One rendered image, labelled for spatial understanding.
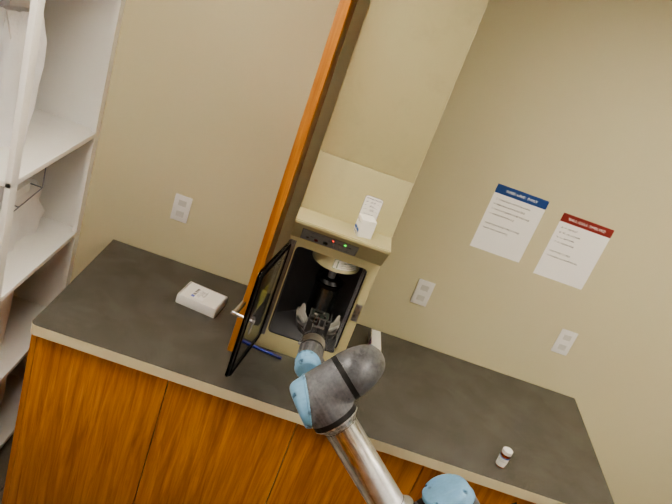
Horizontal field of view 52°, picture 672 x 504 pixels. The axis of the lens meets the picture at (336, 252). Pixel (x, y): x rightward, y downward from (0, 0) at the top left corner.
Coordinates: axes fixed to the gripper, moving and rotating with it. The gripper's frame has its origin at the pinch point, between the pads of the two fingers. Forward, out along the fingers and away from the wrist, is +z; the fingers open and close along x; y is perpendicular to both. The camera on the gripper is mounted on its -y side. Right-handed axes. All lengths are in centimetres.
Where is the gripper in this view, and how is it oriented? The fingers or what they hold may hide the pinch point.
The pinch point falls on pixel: (318, 316)
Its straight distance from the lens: 230.2
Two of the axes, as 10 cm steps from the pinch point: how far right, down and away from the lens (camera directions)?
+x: -9.4, -3.3, -0.5
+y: 3.2, -8.6, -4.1
